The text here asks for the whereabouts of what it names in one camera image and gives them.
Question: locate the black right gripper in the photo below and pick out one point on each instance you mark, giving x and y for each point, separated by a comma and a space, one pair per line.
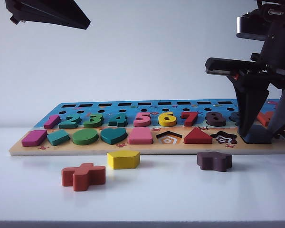
251, 71

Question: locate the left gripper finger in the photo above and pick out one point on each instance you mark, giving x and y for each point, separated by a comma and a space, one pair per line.
38, 20
50, 7

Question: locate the navy rectangular block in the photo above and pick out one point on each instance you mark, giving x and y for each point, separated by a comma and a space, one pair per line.
257, 135

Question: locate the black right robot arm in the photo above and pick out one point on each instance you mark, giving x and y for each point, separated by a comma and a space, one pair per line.
280, 35

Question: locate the orange number ten piece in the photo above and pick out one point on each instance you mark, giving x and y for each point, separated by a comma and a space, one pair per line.
263, 118

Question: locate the navy number nine piece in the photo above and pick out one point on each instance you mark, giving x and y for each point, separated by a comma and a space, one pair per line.
234, 117

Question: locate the dark purple number eight piece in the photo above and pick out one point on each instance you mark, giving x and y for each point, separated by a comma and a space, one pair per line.
210, 122

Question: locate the dark purple star block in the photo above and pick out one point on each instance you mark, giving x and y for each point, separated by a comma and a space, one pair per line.
213, 161

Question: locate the red triangle shape piece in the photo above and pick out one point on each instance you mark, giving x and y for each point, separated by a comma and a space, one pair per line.
196, 137

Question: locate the red number seven piece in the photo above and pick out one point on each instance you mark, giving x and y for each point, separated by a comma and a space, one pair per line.
190, 120

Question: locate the magenta number one piece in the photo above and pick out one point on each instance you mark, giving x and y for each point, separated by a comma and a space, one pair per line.
51, 122

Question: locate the yellow number six piece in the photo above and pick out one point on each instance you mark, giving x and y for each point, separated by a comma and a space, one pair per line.
165, 122

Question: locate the teal number two piece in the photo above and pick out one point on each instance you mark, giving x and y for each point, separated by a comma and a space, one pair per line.
72, 118

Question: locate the green number three piece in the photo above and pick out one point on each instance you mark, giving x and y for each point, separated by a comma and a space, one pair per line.
93, 123

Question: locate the magenta rectangle shape piece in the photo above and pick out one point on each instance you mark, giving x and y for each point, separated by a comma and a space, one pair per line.
34, 139

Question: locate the teal square shape piece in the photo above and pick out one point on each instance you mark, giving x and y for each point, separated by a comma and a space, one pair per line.
58, 139

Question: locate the pink number five piece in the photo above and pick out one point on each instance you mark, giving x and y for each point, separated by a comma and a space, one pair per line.
142, 123

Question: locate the green circle shape piece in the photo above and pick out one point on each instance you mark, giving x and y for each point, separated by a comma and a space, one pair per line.
85, 136

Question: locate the pink trapezoid shape piece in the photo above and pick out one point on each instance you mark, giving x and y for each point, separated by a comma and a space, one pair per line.
140, 136

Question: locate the teal number four piece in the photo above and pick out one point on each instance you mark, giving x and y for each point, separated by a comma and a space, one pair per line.
120, 122

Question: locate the teal heart shape piece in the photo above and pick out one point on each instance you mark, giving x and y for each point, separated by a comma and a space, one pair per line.
112, 136

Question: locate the blue wooden number puzzle board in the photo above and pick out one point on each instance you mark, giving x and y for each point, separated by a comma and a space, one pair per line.
97, 148

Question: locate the yellow pentagon block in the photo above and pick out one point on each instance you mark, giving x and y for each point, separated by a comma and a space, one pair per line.
123, 161

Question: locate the orange cross block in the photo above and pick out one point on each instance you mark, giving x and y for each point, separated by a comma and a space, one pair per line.
85, 178

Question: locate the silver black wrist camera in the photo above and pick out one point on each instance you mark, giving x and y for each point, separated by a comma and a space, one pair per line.
251, 26

